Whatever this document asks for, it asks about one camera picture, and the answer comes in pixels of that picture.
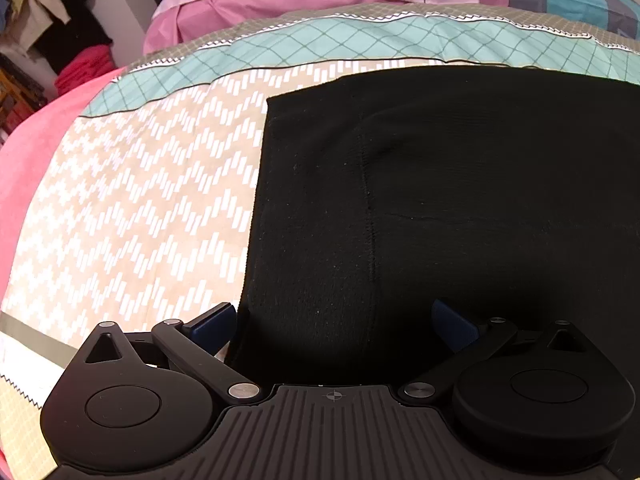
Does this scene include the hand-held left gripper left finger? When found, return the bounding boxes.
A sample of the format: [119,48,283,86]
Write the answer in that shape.
[75,302,262,407]

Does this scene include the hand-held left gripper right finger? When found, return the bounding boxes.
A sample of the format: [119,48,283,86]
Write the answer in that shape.
[397,299,603,405]

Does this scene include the black pants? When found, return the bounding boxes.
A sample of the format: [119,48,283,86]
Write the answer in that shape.
[227,65,640,388]

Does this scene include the zigzag patterned quilt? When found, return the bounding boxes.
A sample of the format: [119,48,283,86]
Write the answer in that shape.
[0,2,640,476]

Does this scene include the pink bed sheet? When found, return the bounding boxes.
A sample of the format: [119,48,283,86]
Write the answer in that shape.
[0,65,126,311]

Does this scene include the red cloth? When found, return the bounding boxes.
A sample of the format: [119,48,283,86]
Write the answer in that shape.
[54,45,116,96]

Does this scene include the wooden shelf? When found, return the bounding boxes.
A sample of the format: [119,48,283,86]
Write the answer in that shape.
[0,55,47,136]

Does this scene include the black hanging clothes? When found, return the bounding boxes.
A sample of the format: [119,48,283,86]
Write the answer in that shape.
[30,0,113,73]

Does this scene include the beige hanging clothes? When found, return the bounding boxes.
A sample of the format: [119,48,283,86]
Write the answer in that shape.
[0,0,72,52]

